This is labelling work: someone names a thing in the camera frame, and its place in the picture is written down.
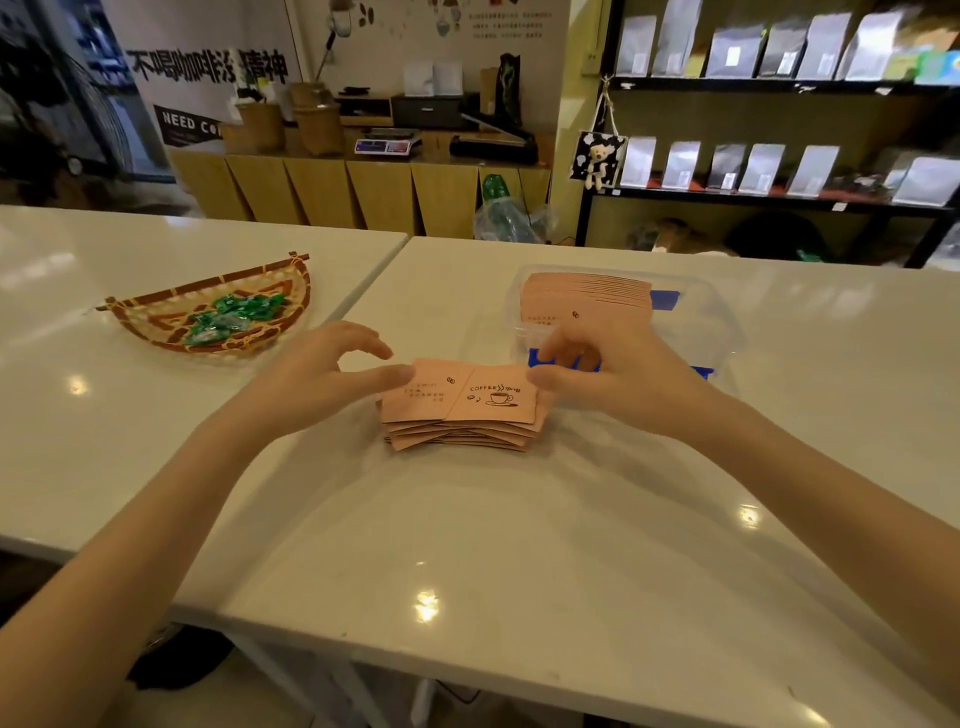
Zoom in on person's left forearm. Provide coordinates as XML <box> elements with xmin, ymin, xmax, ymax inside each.
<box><xmin>0</xmin><ymin>401</ymin><xmax>282</xmax><ymax>728</ymax></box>

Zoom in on person's right hand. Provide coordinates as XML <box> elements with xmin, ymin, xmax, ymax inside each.
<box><xmin>525</xmin><ymin>322</ymin><xmax>723</xmax><ymax>441</ymax></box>

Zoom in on black metal shelf unit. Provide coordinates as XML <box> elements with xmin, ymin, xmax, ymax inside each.
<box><xmin>574</xmin><ymin>0</ymin><xmax>960</xmax><ymax>270</ymax></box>

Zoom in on plush bear cow-print charm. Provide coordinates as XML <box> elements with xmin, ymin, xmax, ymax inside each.
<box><xmin>568</xmin><ymin>75</ymin><xmax>629</xmax><ymax>193</ymax></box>

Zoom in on white digital scale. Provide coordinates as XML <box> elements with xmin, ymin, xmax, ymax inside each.
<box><xmin>353</xmin><ymin>128</ymin><xmax>423</xmax><ymax>159</ymax></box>

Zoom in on black drawer box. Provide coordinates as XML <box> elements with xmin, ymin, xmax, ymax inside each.
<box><xmin>390</xmin><ymin>93</ymin><xmax>482</xmax><ymax>131</ymax></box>

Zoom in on stack of pink paper sleeves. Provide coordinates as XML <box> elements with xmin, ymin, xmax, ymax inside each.
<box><xmin>378</xmin><ymin>408</ymin><xmax>554</xmax><ymax>453</ymax></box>
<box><xmin>519</xmin><ymin>272</ymin><xmax>654</xmax><ymax>335</ymax></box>

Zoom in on white poster with black lettering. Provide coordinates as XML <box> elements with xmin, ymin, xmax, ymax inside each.
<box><xmin>100</xmin><ymin>0</ymin><xmax>306</xmax><ymax>149</ymax></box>

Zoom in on clear plastic container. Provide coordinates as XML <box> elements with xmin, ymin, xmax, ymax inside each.
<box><xmin>508</xmin><ymin>264</ymin><xmax>749</xmax><ymax>381</ymax></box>

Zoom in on pile of green wrapped candies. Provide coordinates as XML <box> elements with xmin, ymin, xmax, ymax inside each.
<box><xmin>183</xmin><ymin>293</ymin><xmax>291</xmax><ymax>348</ymax></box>

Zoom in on small wooden drawer box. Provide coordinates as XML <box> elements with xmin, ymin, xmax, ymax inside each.
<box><xmin>334</xmin><ymin>93</ymin><xmax>396</xmax><ymax>128</ymax></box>

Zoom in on person's right forearm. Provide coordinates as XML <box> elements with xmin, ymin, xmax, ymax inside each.
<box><xmin>678</xmin><ymin>390</ymin><xmax>960</xmax><ymax>680</ymax></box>

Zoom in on black heat sealer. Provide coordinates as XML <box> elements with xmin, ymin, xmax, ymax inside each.
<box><xmin>448</xmin><ymin>111</ymin><xmax>540</xmax><ymax>167</ymax></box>

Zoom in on black coffee bag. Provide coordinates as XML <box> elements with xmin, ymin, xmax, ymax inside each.
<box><xmin>494</xmin><ymin>53</ymin><xmax>523</xmax><ymax>129</ymax></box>

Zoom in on person's left hand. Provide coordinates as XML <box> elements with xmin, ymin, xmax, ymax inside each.
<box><xmin>247</xmin><ymin>321</ymin><xmax>416</xmax><ymax>445</ymax></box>

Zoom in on green clear plastic bag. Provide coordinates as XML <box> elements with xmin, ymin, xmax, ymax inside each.
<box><xmin>472</xmin><ymin>173</ymin><xmax>555</xmax><ymax>246</ymax></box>

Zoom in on woven bamboo basket tray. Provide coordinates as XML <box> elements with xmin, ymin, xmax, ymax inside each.
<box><xmin>96</xmin><ymin>252</ymin><xmax>313</xmax><ymax>356</ymax></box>

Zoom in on green boxes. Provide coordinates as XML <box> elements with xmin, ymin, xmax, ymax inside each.
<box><xmin>883</xmin><ymin>46</ymin><xmax>960</xmax><ymax>86</ymax></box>

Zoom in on row of silver pouches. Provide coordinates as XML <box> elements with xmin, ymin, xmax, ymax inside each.
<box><xmin>619</xmin><ymin>136</ymin><xmax>960</xmax><ymax>208</ymax></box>
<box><xmin>615</xmin><ymin>0</ymin><xmax>920</xmax><ymax>82</ymax></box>

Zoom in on wooden counter cabinet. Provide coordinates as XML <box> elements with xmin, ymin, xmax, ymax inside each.
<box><xmin>166</xmin><ymin>129</ymin><xmax>557</xmax><ymax>240</ymax></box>

